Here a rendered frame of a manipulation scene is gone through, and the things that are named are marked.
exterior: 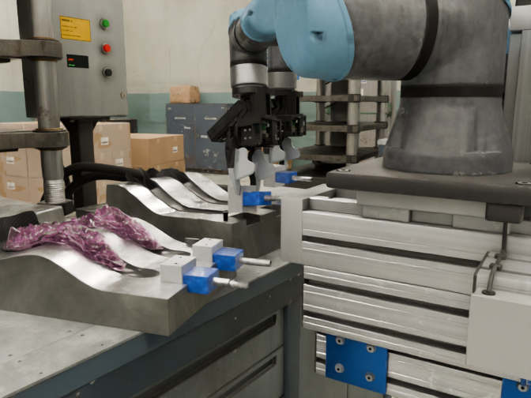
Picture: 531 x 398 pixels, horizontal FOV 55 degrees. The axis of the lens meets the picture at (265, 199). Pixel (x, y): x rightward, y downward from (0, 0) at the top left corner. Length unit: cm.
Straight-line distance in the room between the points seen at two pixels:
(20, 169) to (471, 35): 513
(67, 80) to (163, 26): 766
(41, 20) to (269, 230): 89
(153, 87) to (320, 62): 895
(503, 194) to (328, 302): 27
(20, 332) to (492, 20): 72
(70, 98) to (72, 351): 116
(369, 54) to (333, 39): 5
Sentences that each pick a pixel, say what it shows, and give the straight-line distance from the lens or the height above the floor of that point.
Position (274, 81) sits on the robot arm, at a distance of 128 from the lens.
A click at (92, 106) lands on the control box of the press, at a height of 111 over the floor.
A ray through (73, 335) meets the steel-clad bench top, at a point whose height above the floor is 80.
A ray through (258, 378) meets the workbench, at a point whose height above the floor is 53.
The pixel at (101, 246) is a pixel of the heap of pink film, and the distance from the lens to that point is 85.
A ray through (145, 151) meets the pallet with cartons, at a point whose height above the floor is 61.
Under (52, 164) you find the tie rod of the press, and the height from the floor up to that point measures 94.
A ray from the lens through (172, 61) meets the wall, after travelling 921.
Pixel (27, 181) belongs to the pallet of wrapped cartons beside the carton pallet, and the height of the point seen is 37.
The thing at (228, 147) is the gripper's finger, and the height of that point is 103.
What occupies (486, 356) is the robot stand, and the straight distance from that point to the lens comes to 51.
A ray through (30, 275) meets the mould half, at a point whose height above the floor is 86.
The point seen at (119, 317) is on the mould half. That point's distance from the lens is 77.
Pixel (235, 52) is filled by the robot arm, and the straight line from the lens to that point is 103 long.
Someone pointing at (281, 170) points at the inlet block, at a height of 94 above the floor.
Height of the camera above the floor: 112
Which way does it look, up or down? 11 degrees down
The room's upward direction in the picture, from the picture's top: straight up
